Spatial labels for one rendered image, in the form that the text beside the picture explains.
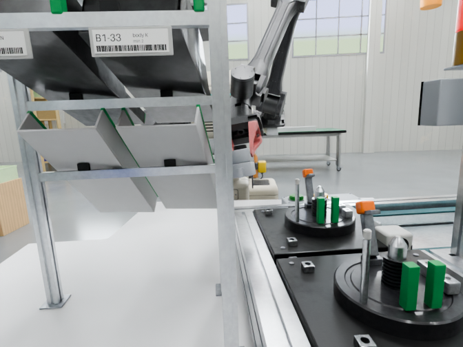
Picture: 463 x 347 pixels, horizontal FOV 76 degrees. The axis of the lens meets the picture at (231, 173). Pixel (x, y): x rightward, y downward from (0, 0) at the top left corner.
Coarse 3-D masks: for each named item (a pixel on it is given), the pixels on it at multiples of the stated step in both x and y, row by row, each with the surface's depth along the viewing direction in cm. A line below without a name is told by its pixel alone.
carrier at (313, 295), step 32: (320, 256) 47; (352, 256) 47; (384, 256) 35; (416, 256) 46; (288, 288) 40; (320, 288) 39; (352, 288) 35; (384, 288) 35; (416, 288) 30; (448, 288) 33; (320, 320) 33; (352, 320) 33; (384, 320) 30; (416, 320) 29; (448, 320) 29
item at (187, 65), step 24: (96, 0) 38; (120, 0) 37; (144, 0) 37; (168, 0) 36; (192, 48) 42; (120, 72) 45; (144, 72) 45; (168, 72) 45; (192, 72) 45; (144, 96) 52; (168, 120) 62; (192, 120) 62
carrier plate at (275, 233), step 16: (288, 208) 72; (352, 208) 70; (272, 224) 62; (272, 240) 54; (304, 240) 53; (320, 240) 53; (336, 240) 53; (352, 240) 53; (272, 256) 50; (288, 256) 49; (304, 256) 49
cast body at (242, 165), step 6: (234, 150) 64; (240, 150) 64; (246, 150) 63; (234, 156) 64; (240, 156) 64; (246, 156) 63; (234, 162) 64; (240, 162) 64; (246, 162) 63; (252, 162) 66; (234, 168) 63; (240, 168) 61; (246, 168) 63; (252, 168) 64; (234, 174) 63; (240, 174) 61; (246, 174) 63; (252, 174) 63
